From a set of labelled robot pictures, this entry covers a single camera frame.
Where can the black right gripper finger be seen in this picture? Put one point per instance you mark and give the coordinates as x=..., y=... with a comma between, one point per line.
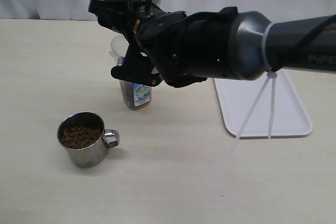
x=135, y=68

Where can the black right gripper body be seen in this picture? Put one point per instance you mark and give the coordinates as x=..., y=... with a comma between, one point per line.
x=143, y=24

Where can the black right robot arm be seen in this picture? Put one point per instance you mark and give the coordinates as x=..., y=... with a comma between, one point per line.
x=242, y=46

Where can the clear plastic container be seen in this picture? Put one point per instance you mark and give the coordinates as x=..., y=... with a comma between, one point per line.
x=135, y=95

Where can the white plastic tray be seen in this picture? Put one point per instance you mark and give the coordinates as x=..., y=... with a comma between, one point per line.
x=279, y=111

